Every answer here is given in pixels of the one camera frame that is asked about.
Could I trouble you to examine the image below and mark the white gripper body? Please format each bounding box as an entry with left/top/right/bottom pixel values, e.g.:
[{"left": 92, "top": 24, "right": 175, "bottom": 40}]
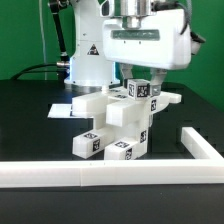
[{"left": 102, "top": 9, "right": 191, "bottom": 70}]

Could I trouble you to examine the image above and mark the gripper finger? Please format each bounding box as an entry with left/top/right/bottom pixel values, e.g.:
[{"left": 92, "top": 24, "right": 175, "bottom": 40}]
[
  {"left": 120, "top": 63, "right": 133, "bottom": 87},
  {"left": 150, "top": 68, "right": 167, "bottom": 96}
]

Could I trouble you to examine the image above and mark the small tagged cube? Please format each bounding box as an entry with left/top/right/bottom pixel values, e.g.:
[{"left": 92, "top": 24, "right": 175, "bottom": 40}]
[{"left": 127, "top": 79, "right": 150, "bottom": 100}]

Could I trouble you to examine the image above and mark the white chair back frame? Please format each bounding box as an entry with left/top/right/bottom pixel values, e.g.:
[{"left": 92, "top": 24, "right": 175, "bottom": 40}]
[{"left": 72, "top": 87, "right": 182, "bottom": 127}]

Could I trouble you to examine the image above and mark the white chair seat part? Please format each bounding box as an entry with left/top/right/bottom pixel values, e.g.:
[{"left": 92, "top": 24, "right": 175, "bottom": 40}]
[{"left": 91, "top": 113, "right": 152, "bottom": 158}]

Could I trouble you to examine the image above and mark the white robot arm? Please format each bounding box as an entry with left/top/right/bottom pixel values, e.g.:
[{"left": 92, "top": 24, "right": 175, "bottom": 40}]
[{"left": 68, "top": 0, "right": 191, "bottom": 96}]

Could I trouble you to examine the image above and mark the white U-shaped fence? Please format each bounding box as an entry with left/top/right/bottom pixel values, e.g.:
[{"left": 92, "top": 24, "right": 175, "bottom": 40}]
[{"left": 0, "top": 127, "right": 224, "bottom": 188}]

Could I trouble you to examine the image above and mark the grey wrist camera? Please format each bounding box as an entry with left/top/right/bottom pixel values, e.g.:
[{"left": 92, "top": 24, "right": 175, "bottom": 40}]
[{"left": 100, "top": 0, "right": 115, "bottom": 17}]

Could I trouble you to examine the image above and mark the white marker base plate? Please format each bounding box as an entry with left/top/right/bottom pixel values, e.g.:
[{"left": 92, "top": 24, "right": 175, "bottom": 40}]
[{"left": 48, "top": 104, "right": 88, "bottom": 119}]

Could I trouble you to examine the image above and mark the black cable bundle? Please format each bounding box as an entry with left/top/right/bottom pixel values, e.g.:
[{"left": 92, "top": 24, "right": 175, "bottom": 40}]
[{"left": 9, "top": 63, "right": 69, "bottom": 81}]

